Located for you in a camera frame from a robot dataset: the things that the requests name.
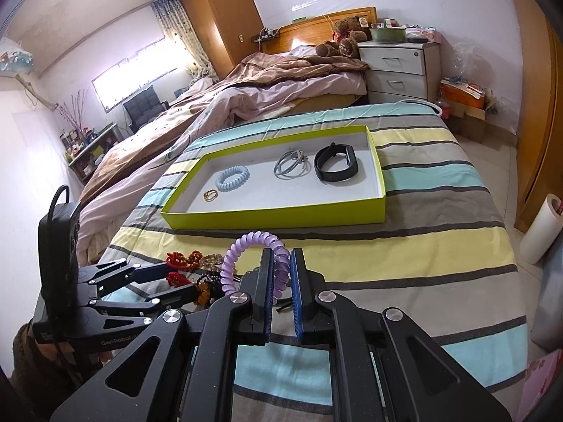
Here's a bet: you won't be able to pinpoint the purple spiral hair tie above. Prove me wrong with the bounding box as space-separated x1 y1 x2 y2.
219 230 292 305

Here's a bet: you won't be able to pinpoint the black smart band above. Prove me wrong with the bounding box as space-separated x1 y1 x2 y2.
314 142 359 183

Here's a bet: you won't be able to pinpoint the light blue spiral hair tie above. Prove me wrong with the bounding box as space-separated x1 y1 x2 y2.
215 164 251 193

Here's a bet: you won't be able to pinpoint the lime green tray box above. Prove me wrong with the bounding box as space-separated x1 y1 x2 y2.
161 126 386 231

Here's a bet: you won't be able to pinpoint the striped table cloth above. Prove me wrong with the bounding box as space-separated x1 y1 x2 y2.
103 102 528 414

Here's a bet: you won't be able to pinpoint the white paper roll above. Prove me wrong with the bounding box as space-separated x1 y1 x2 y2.
520 193 562 264

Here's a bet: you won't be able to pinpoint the red knot bracelet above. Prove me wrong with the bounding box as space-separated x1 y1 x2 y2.
165 249 204 273
166 270 195 289

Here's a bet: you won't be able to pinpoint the floral window curtain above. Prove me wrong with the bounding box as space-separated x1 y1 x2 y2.
150 0 219 81

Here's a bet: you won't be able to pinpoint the tall corner wardrobe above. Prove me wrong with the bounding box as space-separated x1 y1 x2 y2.
181 0 263 78

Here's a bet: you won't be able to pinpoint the cluttered side desk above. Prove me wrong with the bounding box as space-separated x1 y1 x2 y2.
63 123 123 185

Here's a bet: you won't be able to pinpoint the wooden headboard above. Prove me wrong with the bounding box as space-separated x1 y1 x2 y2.
260 7 377 55

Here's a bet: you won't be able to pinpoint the brown teddy bear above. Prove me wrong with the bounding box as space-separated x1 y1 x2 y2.
315 16 368 59

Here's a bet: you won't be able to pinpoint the black office chair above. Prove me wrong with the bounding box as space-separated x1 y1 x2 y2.
123 85 169 133

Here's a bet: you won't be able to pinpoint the orange books box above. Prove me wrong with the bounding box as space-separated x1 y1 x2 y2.
439 77 486 110

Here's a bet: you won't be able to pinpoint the gold ring bangles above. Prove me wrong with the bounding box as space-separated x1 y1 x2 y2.
203 188 219 202

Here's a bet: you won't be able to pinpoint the bed with pink quilt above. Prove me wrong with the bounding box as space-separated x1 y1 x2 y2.
76 46 367 266

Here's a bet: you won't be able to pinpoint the white drawer nightstand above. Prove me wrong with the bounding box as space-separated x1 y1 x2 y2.
359 41 442 104

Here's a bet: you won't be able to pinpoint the amber bead bracelet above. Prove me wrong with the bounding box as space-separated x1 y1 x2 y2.
192 267 232 308

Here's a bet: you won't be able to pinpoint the green basin on nightstand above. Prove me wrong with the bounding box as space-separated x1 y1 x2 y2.
369 27 406 44

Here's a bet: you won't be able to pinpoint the grey cord necklace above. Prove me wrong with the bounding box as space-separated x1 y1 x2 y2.
273 148 313 181

